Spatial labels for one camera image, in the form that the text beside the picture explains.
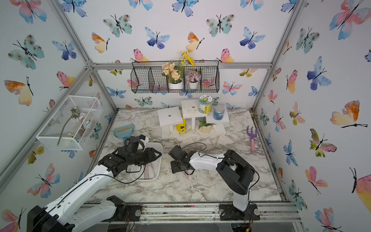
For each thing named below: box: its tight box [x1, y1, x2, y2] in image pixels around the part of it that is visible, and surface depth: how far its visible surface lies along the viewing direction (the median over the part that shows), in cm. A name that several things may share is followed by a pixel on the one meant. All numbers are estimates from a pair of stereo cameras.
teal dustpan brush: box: [113, 123, 135, 144], surface depth 107 cm
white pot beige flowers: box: [161, 50, 196, 90], surface depth 85 cm
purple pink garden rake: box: [246, 125, 257, 153], surface depth 106 cm
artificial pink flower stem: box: [57, 106, 87, 146], surface depth 76 cm
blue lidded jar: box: [213, 104, 225, 121], surface depth 91 cm
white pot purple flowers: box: [185, 70, 201, 90], surface depth 92 cm
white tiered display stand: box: [157, 99, 230, 139], surface depth 98 cm
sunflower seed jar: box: [198, 94, 214, 115], surface depth 85 cm
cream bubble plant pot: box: [198, 121, 217, 134], surface depth 100 cm
